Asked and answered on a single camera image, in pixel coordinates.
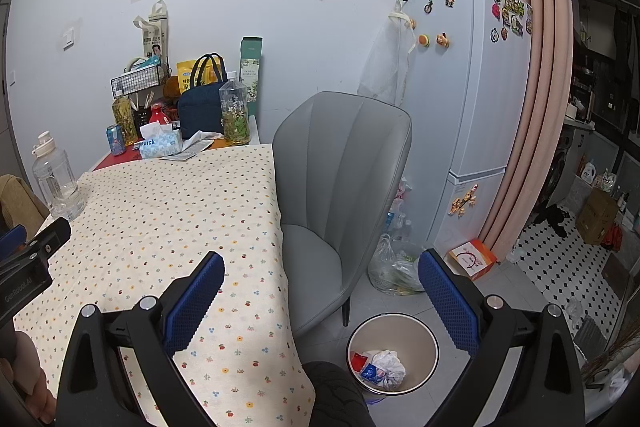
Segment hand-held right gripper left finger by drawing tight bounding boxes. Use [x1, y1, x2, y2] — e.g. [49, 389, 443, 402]
[56, 251, 226, 427]

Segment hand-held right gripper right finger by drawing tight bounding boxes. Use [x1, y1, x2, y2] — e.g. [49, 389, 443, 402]
[418, 248, 587, 427]

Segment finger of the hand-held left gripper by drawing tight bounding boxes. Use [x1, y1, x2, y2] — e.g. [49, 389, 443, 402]
[29, 216, 73, 259]
[0, 224, 28, 259]

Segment white round waste bin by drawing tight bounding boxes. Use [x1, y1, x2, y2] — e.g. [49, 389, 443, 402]
[346, 314, 440, 396]

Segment white plastic bag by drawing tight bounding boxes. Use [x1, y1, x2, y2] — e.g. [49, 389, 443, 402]
[369, 349, 407, 391]

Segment person's left hand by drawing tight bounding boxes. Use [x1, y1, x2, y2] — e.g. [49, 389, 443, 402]
[0, 329, 59, 426]

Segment brown cloth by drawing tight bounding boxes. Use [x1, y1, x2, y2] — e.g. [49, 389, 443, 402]
[0, 174, 52, 231]

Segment orange and white cardboard box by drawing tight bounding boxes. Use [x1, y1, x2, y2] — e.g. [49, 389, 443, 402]
[443, 238, 499, 282]

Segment large clear water jug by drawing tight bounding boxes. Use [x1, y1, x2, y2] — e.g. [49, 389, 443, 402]
[32, 131, 87, 223]

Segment clear bag of bottles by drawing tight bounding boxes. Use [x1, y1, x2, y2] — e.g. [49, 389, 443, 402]
[368, 233, 427, 296]

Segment floral tablecloth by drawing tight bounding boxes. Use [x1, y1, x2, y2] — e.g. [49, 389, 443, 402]
[12, 142, 317, 427]

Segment red cloth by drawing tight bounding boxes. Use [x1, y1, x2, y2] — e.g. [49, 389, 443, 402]
[92, 144, 147, 174]

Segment orange dragon fridge magnet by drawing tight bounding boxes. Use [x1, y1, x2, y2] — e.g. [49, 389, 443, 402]
[449, 185, 481, 216]

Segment white bag of rubbish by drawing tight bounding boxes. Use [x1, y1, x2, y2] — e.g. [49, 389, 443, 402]
[389, 176, 417, 234]

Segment blue drink can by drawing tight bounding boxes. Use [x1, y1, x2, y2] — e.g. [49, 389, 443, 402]
[105, 124, 127, 156]

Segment black cloth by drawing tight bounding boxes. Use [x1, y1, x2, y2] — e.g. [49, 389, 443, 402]
[537, 205, 569, 239]

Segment yellow tea bottle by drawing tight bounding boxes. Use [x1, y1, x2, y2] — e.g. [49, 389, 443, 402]
[111, 95, 139, 146]

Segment blue tissue pack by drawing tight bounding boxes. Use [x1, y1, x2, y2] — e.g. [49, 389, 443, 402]
[138, 123, 182, 160]

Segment person's leg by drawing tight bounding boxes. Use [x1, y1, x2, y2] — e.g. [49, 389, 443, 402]
[302, 360, 377, 427]

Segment black utensil holder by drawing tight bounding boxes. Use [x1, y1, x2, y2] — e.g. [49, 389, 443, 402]
[130, 92, 154, 126]

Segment loose papers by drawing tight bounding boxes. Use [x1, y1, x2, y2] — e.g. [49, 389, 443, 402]
[158, 131, 227, 160]

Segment red container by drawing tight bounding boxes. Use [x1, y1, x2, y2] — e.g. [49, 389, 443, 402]
[148, 103, 174, 128]

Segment grey upholstered chair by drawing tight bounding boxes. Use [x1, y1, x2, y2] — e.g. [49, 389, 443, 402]
[272, 90, 414, 339]

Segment front-load washing machine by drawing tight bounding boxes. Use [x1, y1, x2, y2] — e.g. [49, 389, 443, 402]
[542, 126, 577, 214]

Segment brown doormat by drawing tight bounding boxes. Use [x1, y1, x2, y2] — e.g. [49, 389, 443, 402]
[601, 253, 632, 296]

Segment brown cardboard box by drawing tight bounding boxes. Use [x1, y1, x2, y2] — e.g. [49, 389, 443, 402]
[574, 186, 621, 246]

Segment red bag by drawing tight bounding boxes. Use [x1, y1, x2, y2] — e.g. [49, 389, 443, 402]
[599, 223, 624, 251]

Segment brown straw broom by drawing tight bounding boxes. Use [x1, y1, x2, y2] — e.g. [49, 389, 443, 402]
[581, 341, 640, 389]

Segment navy lunch bag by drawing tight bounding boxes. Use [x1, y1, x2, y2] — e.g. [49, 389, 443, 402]
[177, 53, 229, 139]

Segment white refrigerator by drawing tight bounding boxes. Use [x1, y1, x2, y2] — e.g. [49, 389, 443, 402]
[394, 0, 534, 254]

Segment yellow snack bag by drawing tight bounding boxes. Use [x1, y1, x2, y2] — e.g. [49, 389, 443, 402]
[175, 59, 212, 94]

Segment white hanging tote bag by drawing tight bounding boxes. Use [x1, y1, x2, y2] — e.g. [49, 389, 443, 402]
[132, 0, 169, 63]

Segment tall green box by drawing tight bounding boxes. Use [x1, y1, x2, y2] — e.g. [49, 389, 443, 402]
[239, 36, 264, 118]

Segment white hanging mesh bag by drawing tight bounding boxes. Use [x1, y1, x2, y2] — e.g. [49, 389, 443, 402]
[357, 11, 417, 106]

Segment pink curtain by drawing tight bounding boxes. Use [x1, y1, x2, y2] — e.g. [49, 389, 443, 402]
[469, 0, 574, 254]

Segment cluster of fridge magnets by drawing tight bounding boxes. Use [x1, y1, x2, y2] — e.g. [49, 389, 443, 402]
[489, 0, 534, 41]

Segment black wire basket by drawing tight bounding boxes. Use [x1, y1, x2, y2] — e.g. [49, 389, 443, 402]
[110, 64, 169, 98]

